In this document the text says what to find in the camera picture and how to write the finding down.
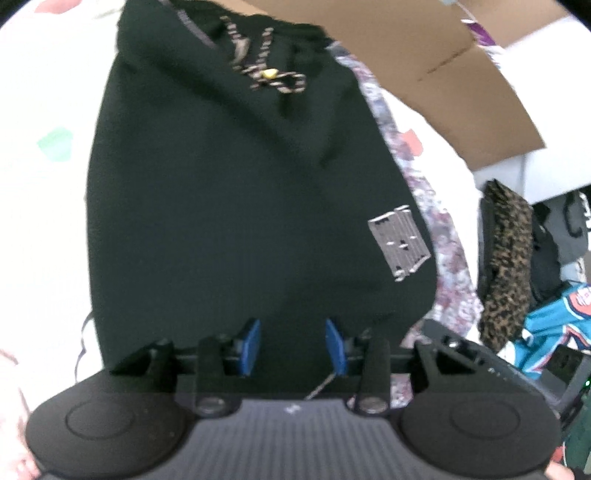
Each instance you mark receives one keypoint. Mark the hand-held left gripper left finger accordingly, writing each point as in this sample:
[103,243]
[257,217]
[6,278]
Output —
[250,346]

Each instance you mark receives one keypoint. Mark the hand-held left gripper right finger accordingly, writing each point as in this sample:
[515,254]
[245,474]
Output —
[334,346]

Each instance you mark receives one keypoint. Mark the teal printed jersey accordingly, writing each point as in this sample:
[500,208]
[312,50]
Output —
[554,332]

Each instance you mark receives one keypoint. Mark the leopard print garment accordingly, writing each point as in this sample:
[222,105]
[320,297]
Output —
[505,258]

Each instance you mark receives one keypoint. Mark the bear print bedsheet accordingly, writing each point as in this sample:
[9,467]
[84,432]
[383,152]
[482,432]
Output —
[41,221]

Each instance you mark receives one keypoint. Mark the folded-out cardboard sheet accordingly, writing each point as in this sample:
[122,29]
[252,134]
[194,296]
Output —
[438,69]

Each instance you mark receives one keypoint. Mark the purple white packet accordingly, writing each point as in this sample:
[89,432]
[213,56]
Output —
[480,34]

